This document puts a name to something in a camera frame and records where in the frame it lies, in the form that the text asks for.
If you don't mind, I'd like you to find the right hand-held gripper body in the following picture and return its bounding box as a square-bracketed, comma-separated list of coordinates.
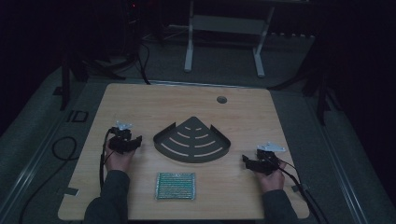
[255, 142, 287, 175]

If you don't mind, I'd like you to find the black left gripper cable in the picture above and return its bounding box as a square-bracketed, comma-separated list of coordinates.
[98, 127, 115, 189]

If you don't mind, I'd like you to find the black tripod stand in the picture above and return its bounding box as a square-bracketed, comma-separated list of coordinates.
[269, 36, 345, 127]
[59, 36, 127, 112]

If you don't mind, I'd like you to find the green rectangular tray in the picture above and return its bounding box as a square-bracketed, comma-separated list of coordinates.
[154, 172, 197, 201]

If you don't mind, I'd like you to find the person's right hand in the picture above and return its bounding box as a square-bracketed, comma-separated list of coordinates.
[255, 159, 287, 194]

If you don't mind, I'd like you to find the person's left hand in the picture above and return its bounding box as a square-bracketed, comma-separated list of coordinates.
[104, 143, 136, 174]

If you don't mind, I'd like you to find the black looped floor cable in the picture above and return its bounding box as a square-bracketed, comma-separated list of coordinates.
[18, 135, 78, 224]

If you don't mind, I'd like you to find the dark grey corner shelf rack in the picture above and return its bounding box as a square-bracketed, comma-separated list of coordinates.
[152, 116, 232, 164]

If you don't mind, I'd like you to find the white metal desk frame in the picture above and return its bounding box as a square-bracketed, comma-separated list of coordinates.
[183, 0, 312, 78]

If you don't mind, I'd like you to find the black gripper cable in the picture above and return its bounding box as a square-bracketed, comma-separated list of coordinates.
[277, 159, 330, 224]
[98, 127, 115, 189]

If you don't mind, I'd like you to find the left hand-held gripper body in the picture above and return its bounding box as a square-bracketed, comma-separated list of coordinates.
[108, 120, 138, 155]

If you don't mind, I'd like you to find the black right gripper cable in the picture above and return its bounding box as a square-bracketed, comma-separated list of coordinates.
[277, 159, 330, 224]

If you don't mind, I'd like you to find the black hanging cable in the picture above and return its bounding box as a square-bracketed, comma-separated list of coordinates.
[135, 40, 152, 86]

